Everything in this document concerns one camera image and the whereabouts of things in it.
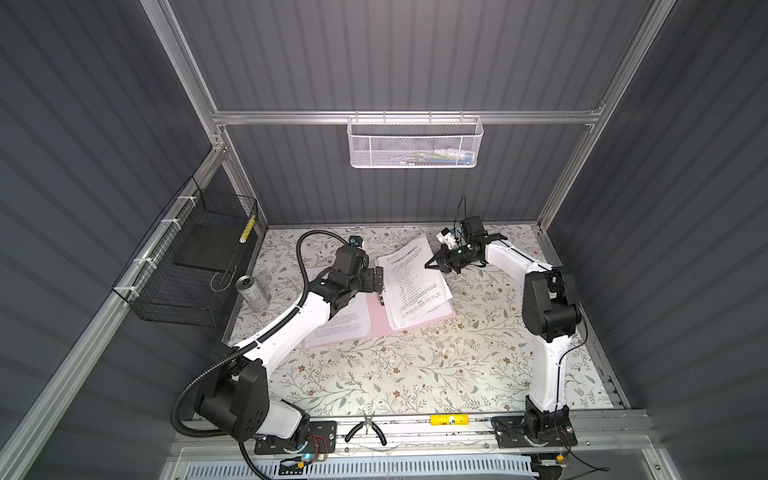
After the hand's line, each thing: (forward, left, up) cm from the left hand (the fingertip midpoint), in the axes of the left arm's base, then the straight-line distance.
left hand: (367, 271), depth 85 cm
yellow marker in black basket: (+7, +33, +10) cm, 35 cm away
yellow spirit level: (-36, -20, -16) cm, 45 cm away
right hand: (+6, -20, -7) cm, 22 cm away
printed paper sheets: (-1, -15, -11) cm, 18 cm away
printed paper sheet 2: (-9, -19, -12) cm, 24 cm away
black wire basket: (-5, +44, +9) cm, 45 cm away
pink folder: (-8, -3, -17) cm, 19 cm away
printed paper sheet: (-7, +7, -17) cm, 20 cm away
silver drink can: (-2, +34, -9) cm, 35 cm away
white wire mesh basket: (+63, -21, +5) cm, 66 cm away
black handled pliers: (-35, +1, -18) cm, 39 cm away
